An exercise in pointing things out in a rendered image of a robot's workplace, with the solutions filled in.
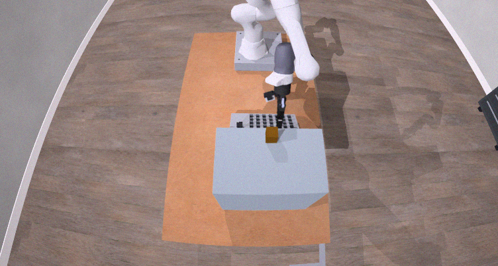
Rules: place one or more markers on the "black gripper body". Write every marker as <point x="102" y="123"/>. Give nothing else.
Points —
<point x="282" y="91"/>

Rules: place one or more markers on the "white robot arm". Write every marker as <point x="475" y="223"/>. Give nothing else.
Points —
<point x="288" y="13"/>

